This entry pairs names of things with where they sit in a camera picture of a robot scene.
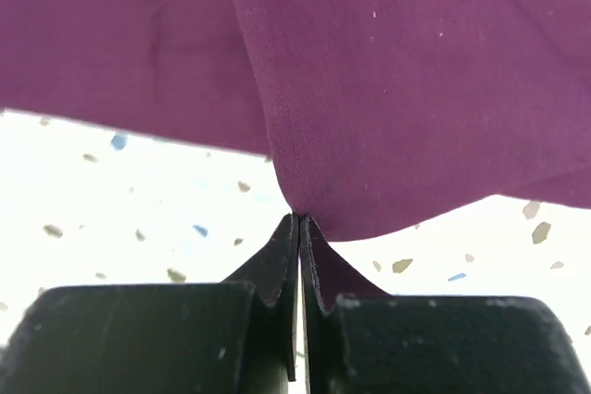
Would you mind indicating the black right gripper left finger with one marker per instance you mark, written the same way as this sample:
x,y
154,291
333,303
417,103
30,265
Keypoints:
x,y
234,336

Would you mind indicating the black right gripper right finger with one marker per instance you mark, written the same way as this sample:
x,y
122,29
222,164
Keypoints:
x,y
360,339

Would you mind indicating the purple surgical cloth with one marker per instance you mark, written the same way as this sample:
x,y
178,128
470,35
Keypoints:
x,y
378,114

